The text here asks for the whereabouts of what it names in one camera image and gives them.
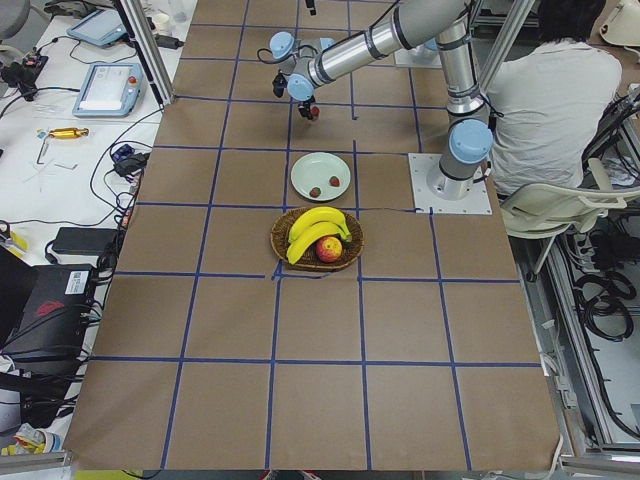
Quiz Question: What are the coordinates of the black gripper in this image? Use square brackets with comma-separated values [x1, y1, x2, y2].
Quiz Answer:
[297, 0, 317, 120]

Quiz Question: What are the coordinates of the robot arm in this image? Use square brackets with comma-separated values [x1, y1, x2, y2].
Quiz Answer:
[256, 1, 490, 192]

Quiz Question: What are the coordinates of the blue teach pendant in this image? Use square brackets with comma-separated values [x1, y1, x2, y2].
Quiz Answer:
[72, 63, 144, 118]

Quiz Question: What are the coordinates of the yellow banana bunch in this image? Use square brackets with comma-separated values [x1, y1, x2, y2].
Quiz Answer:
[286, 206, 351, 264]

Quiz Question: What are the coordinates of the red yellow apple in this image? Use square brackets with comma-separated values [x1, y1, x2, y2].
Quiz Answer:
[315, 236, 343, 263]

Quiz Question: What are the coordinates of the woven wicker basket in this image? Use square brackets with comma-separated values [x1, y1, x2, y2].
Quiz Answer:
[270, 206, 364, 272]

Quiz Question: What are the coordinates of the seated person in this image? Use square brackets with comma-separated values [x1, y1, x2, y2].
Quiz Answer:
[488, 0, 622, 197]

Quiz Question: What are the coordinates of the white office chair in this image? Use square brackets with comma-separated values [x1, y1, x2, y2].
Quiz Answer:
[500, 158, 639, 282]

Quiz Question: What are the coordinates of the black power brick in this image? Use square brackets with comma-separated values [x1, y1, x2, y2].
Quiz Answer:
[51, 227, 116, 256]

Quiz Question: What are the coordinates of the black computer box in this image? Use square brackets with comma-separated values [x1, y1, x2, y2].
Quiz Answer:
[1, 249, 97, 376]

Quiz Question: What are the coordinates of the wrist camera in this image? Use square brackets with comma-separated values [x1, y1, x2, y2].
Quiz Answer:
[272, 72, 287, 98]

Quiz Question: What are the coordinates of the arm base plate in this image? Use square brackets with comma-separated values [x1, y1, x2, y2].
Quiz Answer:
[408, 153, 492, 215]
[394, 46, 441, 69]

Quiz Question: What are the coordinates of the aluminium frame post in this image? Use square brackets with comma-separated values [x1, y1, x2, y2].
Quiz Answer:
[113, 0, 175, 106]

